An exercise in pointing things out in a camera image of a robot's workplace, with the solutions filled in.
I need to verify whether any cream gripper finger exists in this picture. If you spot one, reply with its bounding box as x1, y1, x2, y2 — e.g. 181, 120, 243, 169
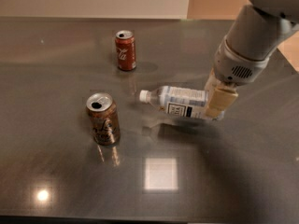
205, 82, 238, 119
204, 69, 221, 91

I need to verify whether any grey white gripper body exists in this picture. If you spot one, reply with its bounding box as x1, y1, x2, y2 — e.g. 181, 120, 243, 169
213, 35, 270, 86

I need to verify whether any blue labelled plastic bottle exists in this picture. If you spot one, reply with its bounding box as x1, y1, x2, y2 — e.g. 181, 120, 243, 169
138, 85, 225, 121

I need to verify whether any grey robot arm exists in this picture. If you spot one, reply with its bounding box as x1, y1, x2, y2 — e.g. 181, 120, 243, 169
204, 0, 299, 119

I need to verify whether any red coke can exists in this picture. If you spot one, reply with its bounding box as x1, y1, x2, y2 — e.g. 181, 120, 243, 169
115, 30, 136, 71

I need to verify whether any brown soda can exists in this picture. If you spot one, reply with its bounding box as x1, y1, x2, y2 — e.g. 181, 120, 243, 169
86, 92, 121, 146

